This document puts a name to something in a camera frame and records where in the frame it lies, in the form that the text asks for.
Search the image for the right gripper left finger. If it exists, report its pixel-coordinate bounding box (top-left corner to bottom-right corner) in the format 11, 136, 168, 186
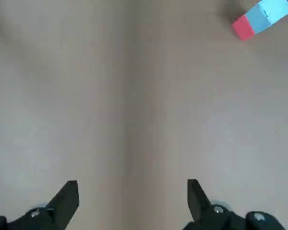
0, 181, 79, 230

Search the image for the red and blue box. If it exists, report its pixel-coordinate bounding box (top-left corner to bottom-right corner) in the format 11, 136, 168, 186
231, 0, 288, 41

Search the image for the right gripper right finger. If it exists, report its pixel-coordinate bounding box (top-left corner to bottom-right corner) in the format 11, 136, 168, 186
182, 179, 287, 230

